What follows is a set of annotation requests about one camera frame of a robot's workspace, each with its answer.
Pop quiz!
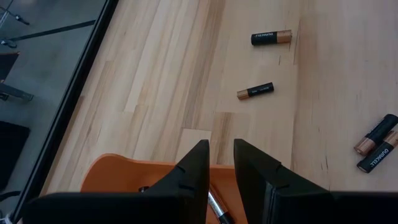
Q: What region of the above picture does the black aluminium table frame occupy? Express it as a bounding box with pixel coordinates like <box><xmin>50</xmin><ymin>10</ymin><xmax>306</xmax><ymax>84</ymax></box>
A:
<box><xmin>11</xmin><ymin>0</ymin><xmax>121</xmax><ymax>220</ymax></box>

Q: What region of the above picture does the orange plastic bin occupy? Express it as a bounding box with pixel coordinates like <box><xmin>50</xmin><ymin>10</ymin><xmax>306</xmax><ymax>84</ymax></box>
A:
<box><xmin>80</xmin><ymin>152</ymin><xmax>249</xmax><ymax>224</ymax></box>

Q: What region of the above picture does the large black fabric box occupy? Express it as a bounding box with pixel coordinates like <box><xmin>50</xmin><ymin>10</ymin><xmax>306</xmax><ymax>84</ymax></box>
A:
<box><xmin>0</xmin><ymin>120</ymin><xmax>31</xmax><ymax>191</ymax></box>

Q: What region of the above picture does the grey metal table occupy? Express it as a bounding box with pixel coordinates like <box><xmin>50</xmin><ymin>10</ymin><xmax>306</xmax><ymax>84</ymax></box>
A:
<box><xmin>0</xmin><ymin>51</ymin><xmax>35</xmax><ymax>102</ymax></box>

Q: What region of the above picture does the black cable with plug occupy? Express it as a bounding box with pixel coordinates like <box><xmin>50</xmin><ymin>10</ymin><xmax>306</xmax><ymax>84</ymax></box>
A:
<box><xmin>0</xmin><ymin>5</ymin><xmax>31</xmax><ymax>27</ymax></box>

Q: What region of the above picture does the slim black copper battery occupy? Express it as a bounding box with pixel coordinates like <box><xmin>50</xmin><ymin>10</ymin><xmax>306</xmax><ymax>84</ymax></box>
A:
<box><xmin>236</xmin><ymin>81</ymin><xmax>275</xmax><ymax>101</ymax></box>

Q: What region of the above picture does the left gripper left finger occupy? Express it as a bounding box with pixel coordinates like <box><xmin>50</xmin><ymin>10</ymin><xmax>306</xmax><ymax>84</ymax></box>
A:
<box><xmin>21</xmin><ymin>139</ymin><xmax>211</xmax><ymax>224</ymax></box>

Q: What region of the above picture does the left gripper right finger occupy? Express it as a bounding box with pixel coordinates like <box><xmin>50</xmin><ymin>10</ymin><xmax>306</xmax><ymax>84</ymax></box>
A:
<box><xmin>233</xmin><ymin>138</ymin><xmax>398</xmax><ymax>224</ymax></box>

